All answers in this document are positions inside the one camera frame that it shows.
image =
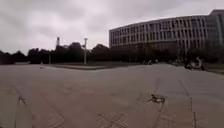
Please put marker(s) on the grass strip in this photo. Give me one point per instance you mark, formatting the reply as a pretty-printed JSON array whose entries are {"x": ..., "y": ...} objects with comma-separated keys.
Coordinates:
[{"x": 100, "y": 64}]

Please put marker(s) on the brown paved plaza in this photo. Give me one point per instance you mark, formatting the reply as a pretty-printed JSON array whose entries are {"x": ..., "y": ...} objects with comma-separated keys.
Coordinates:
[{"x": 100, "y": 90}]

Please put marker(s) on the pale lamp pole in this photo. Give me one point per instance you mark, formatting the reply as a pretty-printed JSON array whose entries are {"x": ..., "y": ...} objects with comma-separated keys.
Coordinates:
[{"x": 85, "y": 50}]

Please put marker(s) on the row of dark trees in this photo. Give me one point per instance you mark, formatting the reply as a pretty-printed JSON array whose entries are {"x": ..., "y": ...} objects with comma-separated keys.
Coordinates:
[{"x": 70, "y": 53}]

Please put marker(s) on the large curved grey building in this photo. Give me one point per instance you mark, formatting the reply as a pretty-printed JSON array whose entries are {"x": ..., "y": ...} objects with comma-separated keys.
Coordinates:
[{"x": 160, "y": 31}]

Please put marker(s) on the distant tower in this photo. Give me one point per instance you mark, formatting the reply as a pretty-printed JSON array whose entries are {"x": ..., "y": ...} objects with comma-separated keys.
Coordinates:
[{"x": 58, "y": 41}]

